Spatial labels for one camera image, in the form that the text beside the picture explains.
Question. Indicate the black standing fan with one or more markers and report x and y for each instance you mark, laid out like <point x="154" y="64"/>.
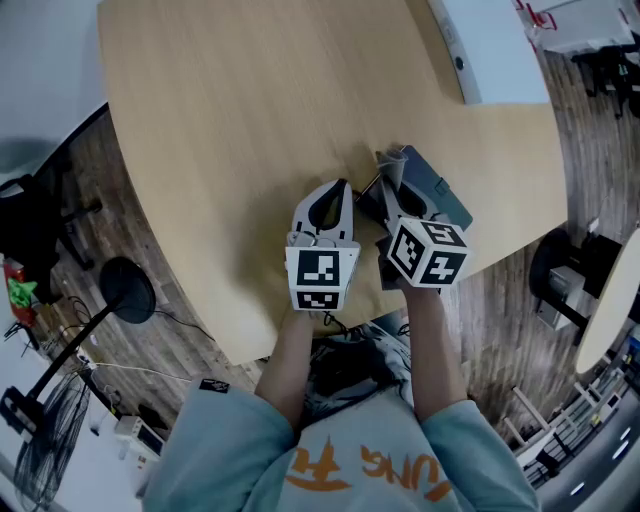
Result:
<point x="127" y="290"/>

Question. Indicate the round cream table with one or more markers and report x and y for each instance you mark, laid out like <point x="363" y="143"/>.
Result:
<point x="610" y="310"/>

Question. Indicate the red bag with green tuft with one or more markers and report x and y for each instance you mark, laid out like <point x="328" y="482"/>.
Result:
<point x="20" y="295"/>

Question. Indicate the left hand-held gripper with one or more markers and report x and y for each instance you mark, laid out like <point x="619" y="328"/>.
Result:
<point x="320" y="275"/>

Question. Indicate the grey metal box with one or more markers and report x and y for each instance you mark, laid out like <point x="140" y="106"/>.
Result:
<point x="560" y="295"/>

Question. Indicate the person's right forearm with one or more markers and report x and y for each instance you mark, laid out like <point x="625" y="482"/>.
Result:
<point x="435" y="355"/>

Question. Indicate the black office chair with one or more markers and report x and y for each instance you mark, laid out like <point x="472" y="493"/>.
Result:
<point x="607" y="75"/>
<point x="30" y="220"/>

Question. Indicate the dark blue notebook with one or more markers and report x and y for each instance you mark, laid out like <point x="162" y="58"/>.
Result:
<point x="430" y="175"/>

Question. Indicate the light blue printed shirt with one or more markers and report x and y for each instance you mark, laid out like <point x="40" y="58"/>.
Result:
<point x="375" y="445"/>

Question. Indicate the small white appliance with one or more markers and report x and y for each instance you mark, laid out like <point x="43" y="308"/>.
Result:
<point x="140" y="435"/>

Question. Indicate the person's left forearm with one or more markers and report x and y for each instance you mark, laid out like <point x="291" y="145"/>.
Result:
<point x="287" y="370"/>

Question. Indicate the light blue jeans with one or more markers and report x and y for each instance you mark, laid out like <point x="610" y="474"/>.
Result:
<point x="395" y="340"/>

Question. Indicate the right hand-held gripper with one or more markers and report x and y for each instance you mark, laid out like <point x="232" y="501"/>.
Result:
<point x="430" y="250"/>

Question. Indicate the white flat box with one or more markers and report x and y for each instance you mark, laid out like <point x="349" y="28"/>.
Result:
<point x="500" y="50"/>

